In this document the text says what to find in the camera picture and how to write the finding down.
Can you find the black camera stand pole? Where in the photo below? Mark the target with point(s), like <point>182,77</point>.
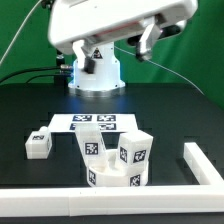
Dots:
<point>65,70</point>

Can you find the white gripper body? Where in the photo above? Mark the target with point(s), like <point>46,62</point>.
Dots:
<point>104,21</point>

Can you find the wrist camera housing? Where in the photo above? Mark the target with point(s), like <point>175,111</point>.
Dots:
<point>165,32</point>

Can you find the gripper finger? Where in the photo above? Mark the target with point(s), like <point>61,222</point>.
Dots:
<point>82,50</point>
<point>144,49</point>

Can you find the white marker sheet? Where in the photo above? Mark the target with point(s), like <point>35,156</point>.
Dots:
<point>108,122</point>

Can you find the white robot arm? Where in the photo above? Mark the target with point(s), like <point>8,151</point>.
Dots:
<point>105,80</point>

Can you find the white round stool seat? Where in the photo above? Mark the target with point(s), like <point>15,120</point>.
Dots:
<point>114,177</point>

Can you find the white L-shaped fence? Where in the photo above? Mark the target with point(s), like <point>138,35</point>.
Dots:
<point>206,196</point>

